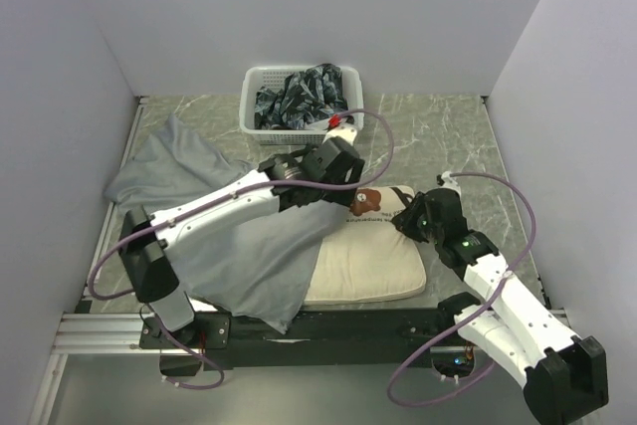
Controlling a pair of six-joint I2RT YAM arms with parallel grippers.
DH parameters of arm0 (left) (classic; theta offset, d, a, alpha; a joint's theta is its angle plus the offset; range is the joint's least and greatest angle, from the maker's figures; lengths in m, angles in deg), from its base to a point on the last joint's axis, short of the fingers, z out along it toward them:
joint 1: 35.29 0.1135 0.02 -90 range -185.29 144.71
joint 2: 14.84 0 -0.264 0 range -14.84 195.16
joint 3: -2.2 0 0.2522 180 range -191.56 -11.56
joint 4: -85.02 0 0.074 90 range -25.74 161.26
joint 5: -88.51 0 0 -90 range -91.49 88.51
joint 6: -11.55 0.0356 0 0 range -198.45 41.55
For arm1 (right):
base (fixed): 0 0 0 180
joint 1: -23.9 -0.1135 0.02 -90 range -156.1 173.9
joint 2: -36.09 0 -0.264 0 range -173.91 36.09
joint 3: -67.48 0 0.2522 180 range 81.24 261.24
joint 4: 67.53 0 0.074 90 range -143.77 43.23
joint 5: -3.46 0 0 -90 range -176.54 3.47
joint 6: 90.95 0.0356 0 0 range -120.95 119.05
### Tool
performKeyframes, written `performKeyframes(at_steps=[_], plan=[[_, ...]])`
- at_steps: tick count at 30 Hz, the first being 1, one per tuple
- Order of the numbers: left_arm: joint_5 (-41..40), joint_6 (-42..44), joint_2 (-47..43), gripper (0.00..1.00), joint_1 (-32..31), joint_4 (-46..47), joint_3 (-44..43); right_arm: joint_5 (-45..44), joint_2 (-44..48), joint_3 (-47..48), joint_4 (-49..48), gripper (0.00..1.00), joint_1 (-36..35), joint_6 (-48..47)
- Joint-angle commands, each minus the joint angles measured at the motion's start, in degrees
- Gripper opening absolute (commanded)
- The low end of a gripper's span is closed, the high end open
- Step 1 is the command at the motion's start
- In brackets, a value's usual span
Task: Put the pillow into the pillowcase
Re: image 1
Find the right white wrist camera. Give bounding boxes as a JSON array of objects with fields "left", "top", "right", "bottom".
[{"left": 436, "top": 171, "right": 461, "bottom": 194}]

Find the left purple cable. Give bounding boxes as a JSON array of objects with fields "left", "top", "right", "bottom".
[{"left": 87, "top": 108, "right": 395, "bottom": 390}]

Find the purple cable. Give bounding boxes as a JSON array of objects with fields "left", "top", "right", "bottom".
[
  {"left": 87, "top": 108, "right": 395, "bottom": 390},
  {"left": 386, "top": 171, "right": 541, "bottom": 405}
]

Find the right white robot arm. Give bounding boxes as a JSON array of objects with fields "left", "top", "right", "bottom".
[{"left": 392, "top": 187, "right": 609, "bottom": 424}]

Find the cream pillow with bear print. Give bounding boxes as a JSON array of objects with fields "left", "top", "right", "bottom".
[{"left": 304, "top": 185, "right": 427, "bottom": 306}]

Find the grey pillowcase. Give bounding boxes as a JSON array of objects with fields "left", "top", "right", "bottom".
[{"left": 106, "top": 115, "right": 348, "bottom": 332}]

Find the dark patterned cloth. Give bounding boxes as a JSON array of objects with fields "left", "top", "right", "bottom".
[{"left": 254, "top": 64, "right": 348, "bottom": 130}]

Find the white plastic basket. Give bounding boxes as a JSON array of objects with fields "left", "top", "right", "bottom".
[{"left": 239, "top": 64, "right": 363, "bottom": 145}]

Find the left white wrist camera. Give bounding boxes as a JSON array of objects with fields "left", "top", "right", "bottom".
[{"left": 322, "top": 115, "right": 358, "bottom": 145}]

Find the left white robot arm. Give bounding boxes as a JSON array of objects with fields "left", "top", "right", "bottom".
[{"left": 119, "top": 137, "right": 364, "bottom": 347}]

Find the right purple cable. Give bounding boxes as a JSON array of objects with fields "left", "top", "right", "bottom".
[{"left": 386, "top": 171, "right": 541, "bottom": 405}]

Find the black base beam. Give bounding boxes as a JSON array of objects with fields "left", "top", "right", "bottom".
[{"left": 138, "top": 308, "right": 499, "bottom": 376}]

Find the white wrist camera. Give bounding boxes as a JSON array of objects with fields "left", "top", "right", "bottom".
[
  {"left": 322, "top": 115, "right": 358, "bottom": 145},
  {"left": 436, "top": 171, "right": 461, "bottom": 194}
]

